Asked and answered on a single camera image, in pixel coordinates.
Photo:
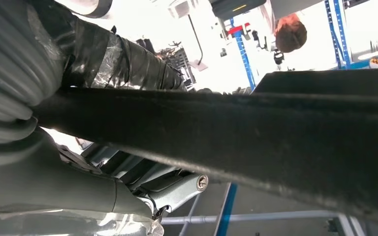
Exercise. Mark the thin black pole stand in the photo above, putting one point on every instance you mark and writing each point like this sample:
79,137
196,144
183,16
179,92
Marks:
198,65

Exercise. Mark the white metal rail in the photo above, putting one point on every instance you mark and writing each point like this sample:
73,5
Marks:
273,216

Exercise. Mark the black case yellow label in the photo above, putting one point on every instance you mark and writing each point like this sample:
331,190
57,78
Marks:
238,8

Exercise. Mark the blue rack post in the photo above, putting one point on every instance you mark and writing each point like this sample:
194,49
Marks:
226,208
339,32
244,58

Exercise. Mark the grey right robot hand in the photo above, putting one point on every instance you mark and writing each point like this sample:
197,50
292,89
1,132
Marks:
45,185

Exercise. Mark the person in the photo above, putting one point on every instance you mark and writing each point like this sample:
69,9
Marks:
290,35

